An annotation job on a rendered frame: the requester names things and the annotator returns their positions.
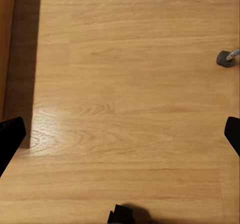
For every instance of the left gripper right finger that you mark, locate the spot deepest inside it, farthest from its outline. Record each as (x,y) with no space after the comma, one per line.
(232,133)

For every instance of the swivel chair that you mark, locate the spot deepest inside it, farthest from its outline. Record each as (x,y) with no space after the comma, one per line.
(225,58)

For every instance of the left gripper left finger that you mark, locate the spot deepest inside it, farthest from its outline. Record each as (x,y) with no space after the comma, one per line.
(12,133)

